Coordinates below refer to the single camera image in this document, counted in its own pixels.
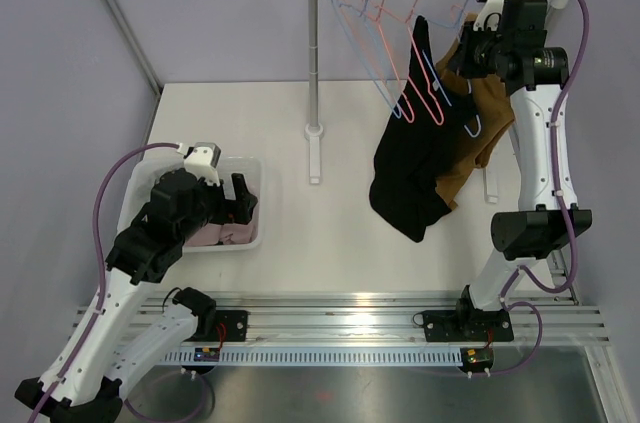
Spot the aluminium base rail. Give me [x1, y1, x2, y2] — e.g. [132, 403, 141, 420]
[67, 292, 614, 349]

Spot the brown tank top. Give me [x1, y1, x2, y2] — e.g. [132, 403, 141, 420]
[436, 39, 515, 210]

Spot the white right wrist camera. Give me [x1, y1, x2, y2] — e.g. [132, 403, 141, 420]
[473, 0, 505, 31]

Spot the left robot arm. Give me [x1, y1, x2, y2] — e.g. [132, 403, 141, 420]
[15, 168, 258, 422]

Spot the white slotted cable duct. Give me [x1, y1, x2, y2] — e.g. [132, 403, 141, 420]
[159, 347, 462, 367]

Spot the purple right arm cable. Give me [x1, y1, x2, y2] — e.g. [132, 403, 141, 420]
[487, 0, 594, 374]

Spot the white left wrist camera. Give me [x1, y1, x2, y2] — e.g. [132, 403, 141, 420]
[177, 142, 221, 186]

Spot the black tank top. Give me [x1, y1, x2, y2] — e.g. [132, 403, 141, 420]
[369, 16, 479, 243]

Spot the blue hanger of mauve top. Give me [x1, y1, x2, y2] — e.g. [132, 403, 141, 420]
[330, 0, 406, 119]

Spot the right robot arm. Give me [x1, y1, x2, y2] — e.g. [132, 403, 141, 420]
[441, 0, 592, 342]

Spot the mauve pink tank top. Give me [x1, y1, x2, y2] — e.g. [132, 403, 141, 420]
[186, 193, 259, 247]

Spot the pink hanger of green top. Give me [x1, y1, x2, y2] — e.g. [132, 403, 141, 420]
[337, 0, 417, 124]

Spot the clear plastic basket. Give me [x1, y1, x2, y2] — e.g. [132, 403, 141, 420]
[117, 153, 265, 253]

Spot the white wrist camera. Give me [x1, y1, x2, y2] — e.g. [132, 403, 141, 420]
[473, 0, 505, 31]
[177, 142, 221, 186]

